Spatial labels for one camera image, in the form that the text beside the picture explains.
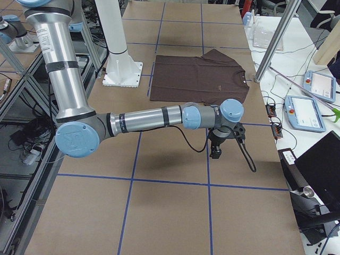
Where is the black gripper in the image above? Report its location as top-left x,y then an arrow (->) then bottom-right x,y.
208,123 -> 245,159

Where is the dark brown t-shirt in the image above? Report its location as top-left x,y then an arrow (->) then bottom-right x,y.
150,49 -> 249,105

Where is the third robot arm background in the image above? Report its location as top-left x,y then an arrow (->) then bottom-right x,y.
1,14 -> 39,53

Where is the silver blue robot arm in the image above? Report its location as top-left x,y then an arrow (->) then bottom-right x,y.
21,1 -> 244,158

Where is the orange black connector board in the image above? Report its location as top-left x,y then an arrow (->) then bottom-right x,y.
265,104 -> 283,140

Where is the black box white label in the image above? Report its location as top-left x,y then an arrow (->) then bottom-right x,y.
278,148 -> 308,190

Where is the near blue teach pendant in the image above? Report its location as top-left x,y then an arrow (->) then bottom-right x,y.
284,96 -> 326,133

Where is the blue teach pendant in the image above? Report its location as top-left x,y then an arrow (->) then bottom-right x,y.
303,71 -> 337,103
284,96 -> 326,133

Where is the black monitor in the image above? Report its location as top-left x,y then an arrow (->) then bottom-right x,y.
295,131 -> 339,211

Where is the far blue teach pendant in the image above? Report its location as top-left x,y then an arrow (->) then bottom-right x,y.
303,71 -> 337,103

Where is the blue cap cylinder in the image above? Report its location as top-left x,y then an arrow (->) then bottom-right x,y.
242,12 -> 252,27

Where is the red cylinder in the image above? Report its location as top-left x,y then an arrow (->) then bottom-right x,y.
242,0 -> 252,16

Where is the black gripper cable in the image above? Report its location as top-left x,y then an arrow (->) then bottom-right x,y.
169,124 -> 257,173

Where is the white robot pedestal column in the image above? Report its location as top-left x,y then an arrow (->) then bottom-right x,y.
95,0 -> 143,88

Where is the aluminium frame post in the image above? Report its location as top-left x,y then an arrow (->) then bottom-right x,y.
254,0 -> 301,83

